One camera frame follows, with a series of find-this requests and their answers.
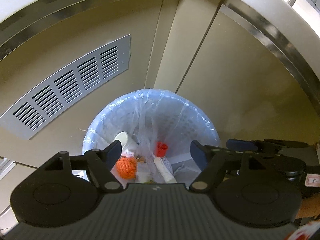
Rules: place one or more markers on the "orange mesh scrubber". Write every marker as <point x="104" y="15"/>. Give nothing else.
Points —
<point x="127" y="167"/>

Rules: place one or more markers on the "person right hand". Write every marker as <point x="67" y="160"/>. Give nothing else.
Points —
<point x="310" y="207"/>

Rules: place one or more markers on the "grey cabinet vent grille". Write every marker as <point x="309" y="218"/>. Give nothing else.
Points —
<point x="57" y="93"/>

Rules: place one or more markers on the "brown paper bag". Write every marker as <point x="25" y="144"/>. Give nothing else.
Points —
<point x="140" y="159"/>

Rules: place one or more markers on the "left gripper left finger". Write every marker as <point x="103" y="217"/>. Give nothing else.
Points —
<point x="100" y="164"/>

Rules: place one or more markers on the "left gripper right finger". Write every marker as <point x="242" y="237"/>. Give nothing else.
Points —
<point x="212" y="171"/>

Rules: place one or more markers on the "clear plastic container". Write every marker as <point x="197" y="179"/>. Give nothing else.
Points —
<point x="183" y="163"/>

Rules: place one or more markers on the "blue lined trash basket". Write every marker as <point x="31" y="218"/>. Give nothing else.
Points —
<point x="149" y="116"/>

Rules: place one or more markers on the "white toothpaste box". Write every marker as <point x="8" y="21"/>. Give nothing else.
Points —
<point x="145" y="176"/>

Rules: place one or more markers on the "red plastic cup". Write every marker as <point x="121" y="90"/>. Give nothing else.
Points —
<point x="161" y="149"/>

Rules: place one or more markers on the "cream plastic tube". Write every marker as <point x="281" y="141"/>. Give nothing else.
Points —
<point x="165" y="169"/>

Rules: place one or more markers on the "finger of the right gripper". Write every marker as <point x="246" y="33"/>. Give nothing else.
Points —
<point x="266" y="145"/>
<point x="211" y="151"/>

